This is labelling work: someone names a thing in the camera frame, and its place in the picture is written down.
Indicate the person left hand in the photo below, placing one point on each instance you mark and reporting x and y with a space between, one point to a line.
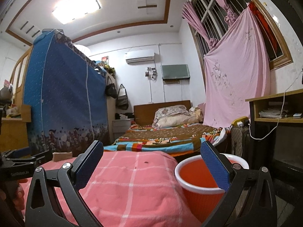
18 199

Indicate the yellow power strip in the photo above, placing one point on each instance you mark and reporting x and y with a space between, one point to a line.
240 122

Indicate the wooden cabinet left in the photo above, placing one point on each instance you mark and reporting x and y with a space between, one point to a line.
14 130

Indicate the white bedside cabinet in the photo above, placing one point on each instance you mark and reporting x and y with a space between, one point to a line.
120 126

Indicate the stack of papers on shelf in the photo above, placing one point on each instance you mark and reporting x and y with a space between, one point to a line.
273 113

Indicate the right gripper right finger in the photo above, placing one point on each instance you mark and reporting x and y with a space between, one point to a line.
249 196

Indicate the pink window curtain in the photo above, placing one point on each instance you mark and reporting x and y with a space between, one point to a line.
209 18

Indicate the pink hanging sheet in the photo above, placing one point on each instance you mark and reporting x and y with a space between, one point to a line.
236 69

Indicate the wooden bed headboard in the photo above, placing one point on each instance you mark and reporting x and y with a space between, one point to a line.
144 114

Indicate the beige pillow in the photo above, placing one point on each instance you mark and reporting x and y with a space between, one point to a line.
173 121

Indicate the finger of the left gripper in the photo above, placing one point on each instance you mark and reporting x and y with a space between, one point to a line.
23 156

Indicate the colourful striped blanket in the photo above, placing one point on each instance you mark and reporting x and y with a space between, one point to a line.
175 141

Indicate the blue fabric wardrobe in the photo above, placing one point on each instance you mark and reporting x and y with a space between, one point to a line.
66 93

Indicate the white air conditioner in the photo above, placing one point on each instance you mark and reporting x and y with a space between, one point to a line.
138 57

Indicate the green covered wall unit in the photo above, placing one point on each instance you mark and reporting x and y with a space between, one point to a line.
170 72

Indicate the floral pillow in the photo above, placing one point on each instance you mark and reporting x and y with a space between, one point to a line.
170 111

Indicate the ceiling light panel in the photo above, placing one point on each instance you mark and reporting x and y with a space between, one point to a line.
67 11

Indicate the orange trash bucket white rim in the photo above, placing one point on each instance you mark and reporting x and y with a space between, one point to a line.
199 187

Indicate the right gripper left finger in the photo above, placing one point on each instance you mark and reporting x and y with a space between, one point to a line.
43 207

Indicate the black white hanging bag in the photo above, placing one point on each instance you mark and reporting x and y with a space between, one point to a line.
122 99

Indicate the black hanging handbag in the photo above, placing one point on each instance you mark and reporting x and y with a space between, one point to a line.
110 89

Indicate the wooden desk with shelf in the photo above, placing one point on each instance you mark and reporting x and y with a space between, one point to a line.
276 130

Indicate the patterned dark bag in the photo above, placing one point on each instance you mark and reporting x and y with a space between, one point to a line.
240 137

